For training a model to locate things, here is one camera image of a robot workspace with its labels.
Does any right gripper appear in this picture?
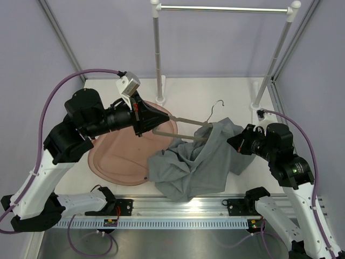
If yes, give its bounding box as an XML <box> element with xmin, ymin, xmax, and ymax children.
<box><xmin>227</xmin><ymin>123</ymin><xmax>276</xmax><ymax>161</ymax></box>

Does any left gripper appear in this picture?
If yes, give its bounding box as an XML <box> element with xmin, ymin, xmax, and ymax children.
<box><xmin>85</xmin><ymin>90</ymin><xmax>169</xmax><ymax>138</ymax></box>

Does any hanger with metal hook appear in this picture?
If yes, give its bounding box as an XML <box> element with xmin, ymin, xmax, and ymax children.
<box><xmin>152</xmin><ymin>99</ymin><xmax>225</xmax><ymax>142</ymax></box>

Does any grey shirt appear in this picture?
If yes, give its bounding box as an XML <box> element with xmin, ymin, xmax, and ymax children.
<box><xmin>148</xmin><ymin>118</ymin><xmax>254</xmax><ymax>202</ymax></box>

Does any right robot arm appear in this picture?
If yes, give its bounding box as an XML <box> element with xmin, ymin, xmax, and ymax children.
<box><xmin>227</xmin><ymin>123</ymin><xmax>344</xmax><ymax>258</ymax></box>

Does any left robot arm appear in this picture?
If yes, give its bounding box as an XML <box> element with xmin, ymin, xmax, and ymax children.
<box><xmin>1</xmin><ymin>88</ymin><xmax>169</xmax><ymax>234</ymax></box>

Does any pink plastic basin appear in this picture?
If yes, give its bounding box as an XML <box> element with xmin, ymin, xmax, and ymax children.
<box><xmin>88</xmin><ymin>99</ymin><xmax>179</xmax><ymax>187</ymax></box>

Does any clothes rack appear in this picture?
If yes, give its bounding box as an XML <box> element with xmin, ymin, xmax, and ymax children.
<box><xmin>149</xmin><ymin>0</ymin><xmax>302</xmax><ymax>124</ymax></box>

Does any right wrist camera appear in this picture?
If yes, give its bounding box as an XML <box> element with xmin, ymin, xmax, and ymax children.
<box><xmin>254</xmin><ymin>109</ymin><xmax>278</xmax><ymax>132</ymax></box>

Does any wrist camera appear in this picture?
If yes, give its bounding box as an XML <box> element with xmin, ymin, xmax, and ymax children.
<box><xmin>254</xmin><ymin>109</ymin><xmax>278</xmax><ymax>132</ymax></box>
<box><xmin>115</xmin><ymin>71</ymin><xmax>141</xmax><ymax>107</ymax></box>

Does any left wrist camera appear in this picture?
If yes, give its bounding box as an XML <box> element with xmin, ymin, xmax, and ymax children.
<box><xmin>115</xmin><ymin>71</ymin><xmax>141</xmax><ymax>107</ymax></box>

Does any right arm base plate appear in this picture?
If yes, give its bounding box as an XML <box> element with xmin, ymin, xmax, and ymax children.
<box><xmin>222</xmin><ymin>198</ymin><xmax>256</xmax><ymax>216</ymax></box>

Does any aluminium mounting rail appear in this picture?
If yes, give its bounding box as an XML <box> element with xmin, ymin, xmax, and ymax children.
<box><xmin>62</xmin><ymin>195</ymin><xmax>259</xmax><ymax>219</ymax></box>

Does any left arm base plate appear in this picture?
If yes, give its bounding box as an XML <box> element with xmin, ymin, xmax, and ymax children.
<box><xmin>85</xmin><ymin>199</ymin><xmax>133</xmax><ymax>216</ymax></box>

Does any white slotted cable duct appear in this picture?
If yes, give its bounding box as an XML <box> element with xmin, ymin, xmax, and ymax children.
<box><xmin>54</xmin><ymin>217</ymin><xmax>249</xmax><ymax>229</ymax></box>

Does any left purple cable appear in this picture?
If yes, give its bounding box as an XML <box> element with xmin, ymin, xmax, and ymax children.
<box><xmin>0</xmin><ymin>69</ymin><xmax>127</xmax><ymax>256</ymax></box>

